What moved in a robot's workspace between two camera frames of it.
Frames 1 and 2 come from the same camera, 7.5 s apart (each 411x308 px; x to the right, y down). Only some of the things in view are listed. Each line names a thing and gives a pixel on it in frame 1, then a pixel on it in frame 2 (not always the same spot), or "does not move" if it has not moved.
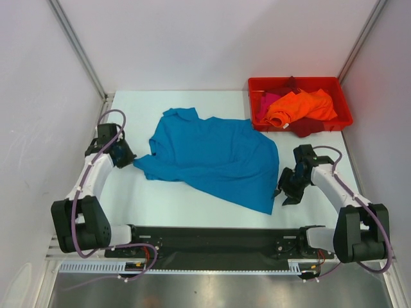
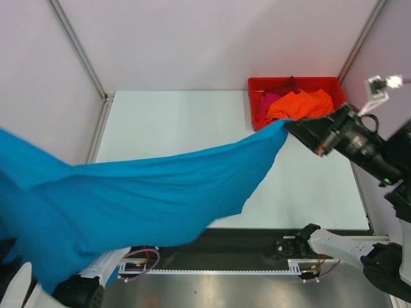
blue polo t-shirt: x=228 y=155 to x=59 y=219
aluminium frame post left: x=62 y=17 does not move
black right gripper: x=289 y=185 to x=334 y=130
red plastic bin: x=331 y=85 does not move
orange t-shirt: x=286 y=106 does not move
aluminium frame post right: x=365 y=33 does not move
